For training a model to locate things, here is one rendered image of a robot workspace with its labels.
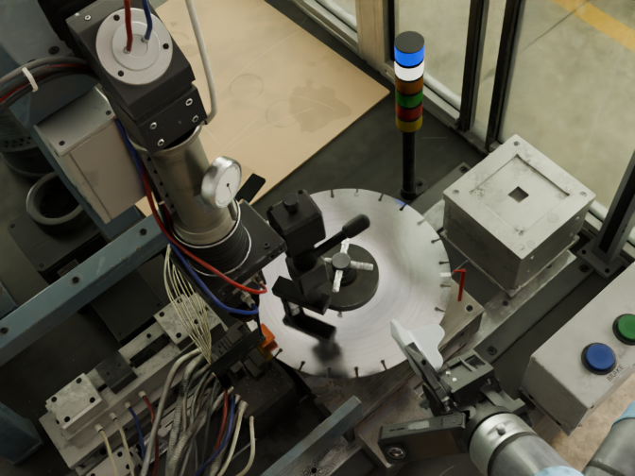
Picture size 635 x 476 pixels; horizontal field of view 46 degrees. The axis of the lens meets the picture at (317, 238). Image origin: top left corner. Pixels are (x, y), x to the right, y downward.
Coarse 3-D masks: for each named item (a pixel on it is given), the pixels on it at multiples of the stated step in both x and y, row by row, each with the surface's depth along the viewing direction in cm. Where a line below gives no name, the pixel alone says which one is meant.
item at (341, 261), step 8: (344, 240) 114; (344, 248) 113; (336, 256) 112; (344, 256) 112; (336, 264) 112; (344, 264) 112; (352, 264) 112; (360, 264) 112; (368, 264) 112; (336, 272) 112; (344, 272) 112; (336, 280) 111; (336, 288) 110
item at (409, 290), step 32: (320, 192) 125; (352, 192) 125; (384, 224) 121; (416, 224) 120; (384, 256) 118; (416, 256) 117; (384, 288) 115; (416, 288) 114; (448, 288) 114; (288, 320) 114; (320, 320) 113; (352, 320) 113; (384, 320) 112; (416, 320) 112; (288, 352) 111; (320, 352) 111; (352, 352) 110; (384, 352) 110
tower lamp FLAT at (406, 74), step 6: (396, 66) 115; (402, 66) 114; (414, 66) 114; (420, 66) 115; (396, 72) 116; (402, 72) 115; (408, 72) 114; (414, 72) 115; (420, 72) 116; (402, 78) 116; (408, 78) 116; (414, 78) 116
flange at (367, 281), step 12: (336, 252) 118; (348, 252) 118; (360, 252) 117; (348, 276) 114; (360, 276) 115; (372, 276) 115; (324, 288) 115; (348, 288) 114; (360, 288) 114; (372, 288) 114; (336, 300) 114; (348, 300) 113; (360, 300) 113
